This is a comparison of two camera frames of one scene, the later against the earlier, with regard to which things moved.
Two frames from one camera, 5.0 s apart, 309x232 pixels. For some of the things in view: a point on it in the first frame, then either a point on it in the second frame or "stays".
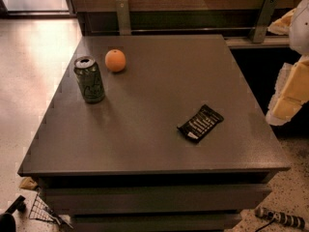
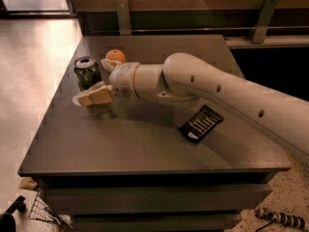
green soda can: (89, 75) stays
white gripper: (300, 29) → (122, 77)
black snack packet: (201, 124) stays
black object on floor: (7, 219) stays
